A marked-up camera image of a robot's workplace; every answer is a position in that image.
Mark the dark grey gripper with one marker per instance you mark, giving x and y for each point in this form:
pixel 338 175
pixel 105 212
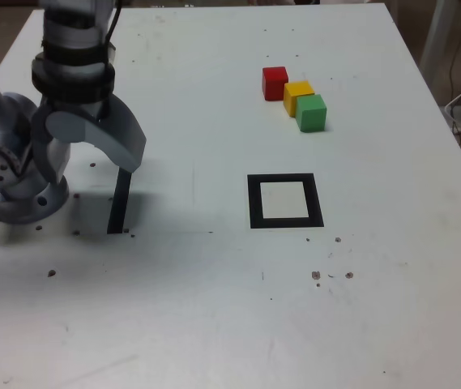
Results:
pixel 76 106

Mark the red cube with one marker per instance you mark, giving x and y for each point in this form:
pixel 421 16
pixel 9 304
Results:
pixel 272 87

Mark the yellow cube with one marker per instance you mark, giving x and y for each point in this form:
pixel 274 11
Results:
pixel 291 103

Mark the green cube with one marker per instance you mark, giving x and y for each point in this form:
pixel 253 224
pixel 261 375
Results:
pixel 312 119

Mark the black tape square outline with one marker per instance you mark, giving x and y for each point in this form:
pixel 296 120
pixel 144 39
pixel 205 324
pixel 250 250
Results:
pixel 254 202

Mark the black tape strip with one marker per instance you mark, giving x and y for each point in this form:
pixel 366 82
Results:
pixel 116 210

